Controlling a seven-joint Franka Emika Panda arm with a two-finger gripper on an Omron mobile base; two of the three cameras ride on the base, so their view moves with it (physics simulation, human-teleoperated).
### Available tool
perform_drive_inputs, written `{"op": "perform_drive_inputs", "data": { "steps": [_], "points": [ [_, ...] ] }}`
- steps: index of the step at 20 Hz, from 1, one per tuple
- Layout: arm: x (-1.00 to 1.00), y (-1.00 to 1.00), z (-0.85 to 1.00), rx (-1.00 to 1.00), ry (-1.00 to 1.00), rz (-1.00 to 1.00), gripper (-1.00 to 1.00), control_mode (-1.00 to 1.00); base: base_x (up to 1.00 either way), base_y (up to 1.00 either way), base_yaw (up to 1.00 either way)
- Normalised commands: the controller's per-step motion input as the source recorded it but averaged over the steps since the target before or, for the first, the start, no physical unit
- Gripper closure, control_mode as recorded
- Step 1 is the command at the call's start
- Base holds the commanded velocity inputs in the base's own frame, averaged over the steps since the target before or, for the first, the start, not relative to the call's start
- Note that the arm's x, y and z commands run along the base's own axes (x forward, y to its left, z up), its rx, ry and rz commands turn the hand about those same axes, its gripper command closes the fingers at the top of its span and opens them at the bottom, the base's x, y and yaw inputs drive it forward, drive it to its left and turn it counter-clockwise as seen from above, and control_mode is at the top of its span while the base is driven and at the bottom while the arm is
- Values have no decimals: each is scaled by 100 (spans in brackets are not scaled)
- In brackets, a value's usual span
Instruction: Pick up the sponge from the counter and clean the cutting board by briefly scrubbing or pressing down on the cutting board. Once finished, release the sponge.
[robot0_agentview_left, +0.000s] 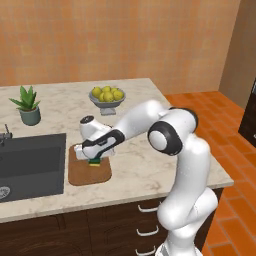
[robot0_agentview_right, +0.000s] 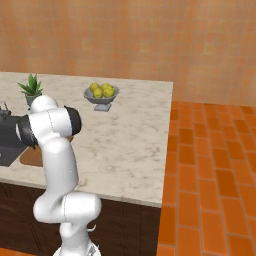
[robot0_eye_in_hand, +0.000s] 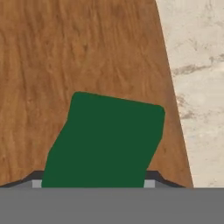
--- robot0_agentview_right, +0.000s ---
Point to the green potted succulent plant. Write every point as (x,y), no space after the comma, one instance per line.
(32,87)

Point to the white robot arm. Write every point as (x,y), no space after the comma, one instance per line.
(58,166)

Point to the yellow lemon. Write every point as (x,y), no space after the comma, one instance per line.
(109,91)
(98,93)
(94,87)

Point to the brown wooden cutting board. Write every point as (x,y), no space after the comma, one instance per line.
(30,157)

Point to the grey pedestal fruit bowl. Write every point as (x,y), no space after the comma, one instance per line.
(101,100)

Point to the dark metal tap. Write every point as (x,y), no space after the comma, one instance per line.
(4,111)

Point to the dark grey sink basin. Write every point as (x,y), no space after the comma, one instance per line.
(8,140)

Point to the dark brown counter cabinets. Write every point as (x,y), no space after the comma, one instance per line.
(126,226)

